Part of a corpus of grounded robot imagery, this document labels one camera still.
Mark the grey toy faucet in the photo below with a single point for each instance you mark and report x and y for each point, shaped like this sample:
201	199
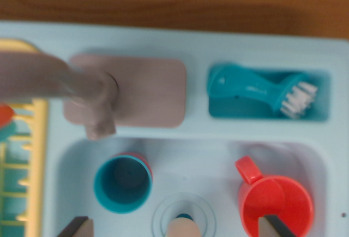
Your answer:
150	92

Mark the teal dish brush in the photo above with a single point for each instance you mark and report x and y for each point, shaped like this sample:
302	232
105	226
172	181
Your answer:
240	86

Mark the red toy mug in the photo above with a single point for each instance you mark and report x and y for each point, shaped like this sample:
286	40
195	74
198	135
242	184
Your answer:
261	201

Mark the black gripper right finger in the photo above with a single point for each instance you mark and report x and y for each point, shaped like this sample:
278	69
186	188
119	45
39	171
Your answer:
275	228

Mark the yellow dish rack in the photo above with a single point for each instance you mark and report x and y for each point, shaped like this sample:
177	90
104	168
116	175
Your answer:
41	166

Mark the light blue toy sink unit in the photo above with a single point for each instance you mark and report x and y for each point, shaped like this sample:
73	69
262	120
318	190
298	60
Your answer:
196	138

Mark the beige toy detergent bottle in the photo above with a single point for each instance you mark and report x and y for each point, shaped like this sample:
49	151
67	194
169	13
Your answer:
182	228

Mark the red toy plate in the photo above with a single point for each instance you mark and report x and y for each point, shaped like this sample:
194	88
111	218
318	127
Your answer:
4	115

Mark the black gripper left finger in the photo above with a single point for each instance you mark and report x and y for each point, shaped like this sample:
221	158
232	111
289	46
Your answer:
79	228

